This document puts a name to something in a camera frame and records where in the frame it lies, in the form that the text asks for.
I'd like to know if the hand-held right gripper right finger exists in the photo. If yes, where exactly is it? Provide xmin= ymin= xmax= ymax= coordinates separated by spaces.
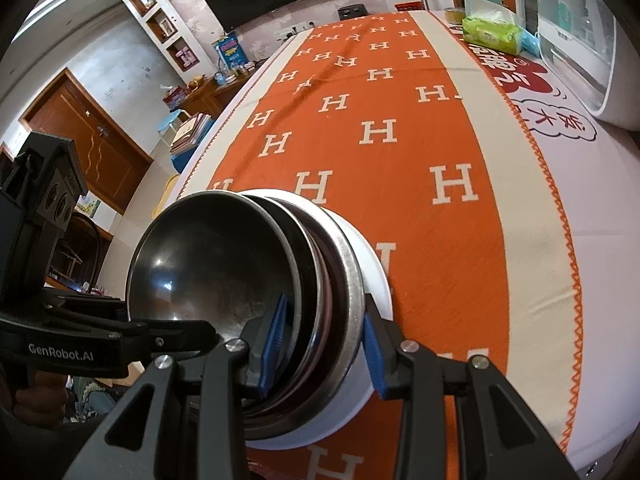
xmin=362 ymin=294 xmax=566 ymax=480

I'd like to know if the blue toy box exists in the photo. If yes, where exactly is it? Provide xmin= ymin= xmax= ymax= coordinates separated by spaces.
xmin=211 ymin=35 xmax=246 ymax=68

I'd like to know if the stack of books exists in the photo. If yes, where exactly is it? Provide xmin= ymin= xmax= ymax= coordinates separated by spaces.
xmin=170 ymin=112 xmax=213 ymax=156

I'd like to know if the large steel bowl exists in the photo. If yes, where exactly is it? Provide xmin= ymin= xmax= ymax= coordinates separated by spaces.
xmin=240 ymin=205 xmax=366 ymax=433

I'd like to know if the red tissue box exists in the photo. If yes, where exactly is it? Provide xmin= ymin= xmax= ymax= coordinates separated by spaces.
xmin=162 ymin=85 xmax=191 ymax=108

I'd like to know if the green wet wipes pack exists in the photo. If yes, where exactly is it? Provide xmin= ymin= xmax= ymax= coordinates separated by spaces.
xmin=462 ymin=15 xmax=523 ymax=56

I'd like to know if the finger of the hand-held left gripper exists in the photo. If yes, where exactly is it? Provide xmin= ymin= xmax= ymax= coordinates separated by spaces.
xmin=107 ymin=319 xmax=217 ymax=361

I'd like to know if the blue stool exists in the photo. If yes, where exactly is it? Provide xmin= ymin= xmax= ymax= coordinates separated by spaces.
xmin=157 ymin=110 xmax=183 ymax=136

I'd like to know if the white sterilizer cabinet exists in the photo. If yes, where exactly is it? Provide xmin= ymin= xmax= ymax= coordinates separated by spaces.
xmin=520 ymin=0 xmax=640 ymax=131

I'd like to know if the small steel bowl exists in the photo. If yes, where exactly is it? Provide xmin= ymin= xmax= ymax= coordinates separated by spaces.
xmin=125 ymin=191 xmax=303 ymax=361

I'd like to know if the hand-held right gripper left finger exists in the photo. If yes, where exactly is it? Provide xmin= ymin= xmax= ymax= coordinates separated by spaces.
xmin=60 ymin=292 xmax=291 ymax=480

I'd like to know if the white red printed tablecloth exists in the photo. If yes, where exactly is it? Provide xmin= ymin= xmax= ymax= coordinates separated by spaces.
xmin=440 ymin=7 xmax=640 ymax=471

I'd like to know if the wooden cabinet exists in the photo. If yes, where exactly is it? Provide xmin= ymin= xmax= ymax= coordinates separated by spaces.
xmin=180 ymin=75 xmax=246 ymax=116

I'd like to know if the blue tissue pack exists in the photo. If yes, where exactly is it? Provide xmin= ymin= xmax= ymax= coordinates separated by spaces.
xmin=520 ymin=27 xmax=543 ymax=56

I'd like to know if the white blue patterned porcelain plate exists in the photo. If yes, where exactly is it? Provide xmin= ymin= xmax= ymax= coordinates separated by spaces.
xmin=240 ymin=187 xmax=393 ymax=451

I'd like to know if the wooden door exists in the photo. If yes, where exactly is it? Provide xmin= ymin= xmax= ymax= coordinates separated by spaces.
xmin=20 ymin=70 xmax=153 ymax=216

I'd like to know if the pink steel-lined bowl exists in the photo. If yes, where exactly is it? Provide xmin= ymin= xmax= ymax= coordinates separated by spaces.
xmin=245 ymin=195 xmax=336 ymax=411

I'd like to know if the orange patterned blanket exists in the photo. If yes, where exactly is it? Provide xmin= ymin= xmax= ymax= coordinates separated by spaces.
xmin=177 ymin=10 xmax=583 ymax=480

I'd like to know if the person's left hand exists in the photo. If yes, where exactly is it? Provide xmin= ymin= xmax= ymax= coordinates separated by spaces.
xmin=12 ymin=370 xmax=76 ymax=428

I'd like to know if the white wall shelf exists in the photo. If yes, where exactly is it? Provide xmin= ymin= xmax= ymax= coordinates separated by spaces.
xmin=115 ymin=0 xmax=211 ymax=71

